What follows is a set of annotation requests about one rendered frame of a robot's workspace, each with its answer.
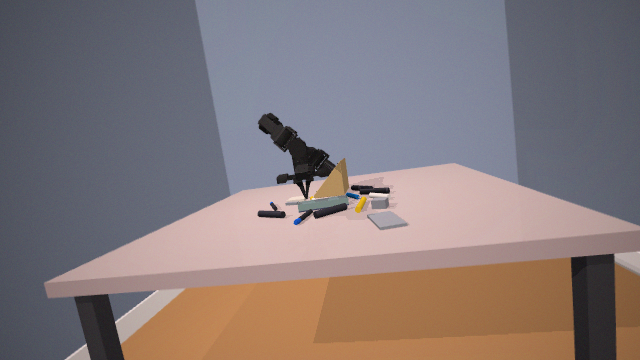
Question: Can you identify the white cylinder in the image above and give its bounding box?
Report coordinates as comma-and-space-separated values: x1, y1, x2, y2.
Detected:
369, 193, 391, 200

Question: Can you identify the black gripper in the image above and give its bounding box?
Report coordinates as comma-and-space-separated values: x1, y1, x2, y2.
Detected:
276, 155, 329, 199

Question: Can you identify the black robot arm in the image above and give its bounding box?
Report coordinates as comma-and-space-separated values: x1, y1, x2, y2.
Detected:
258, 113, 336, 181

